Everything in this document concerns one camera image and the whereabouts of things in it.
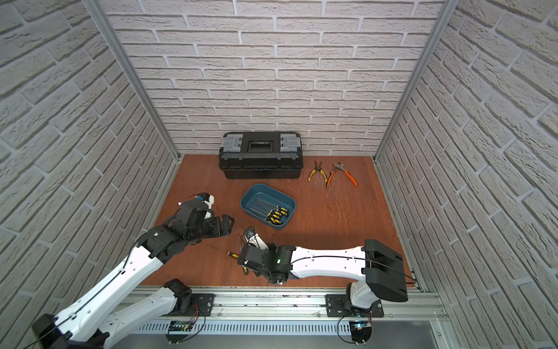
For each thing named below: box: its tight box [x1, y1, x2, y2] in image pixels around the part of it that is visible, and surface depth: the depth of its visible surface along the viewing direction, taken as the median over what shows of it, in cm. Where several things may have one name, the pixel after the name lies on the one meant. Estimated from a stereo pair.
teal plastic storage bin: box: [239, 183, 297, 230], surface depth 100 cm
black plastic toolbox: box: [218, 131, 304, 179], surface depth 102 cm
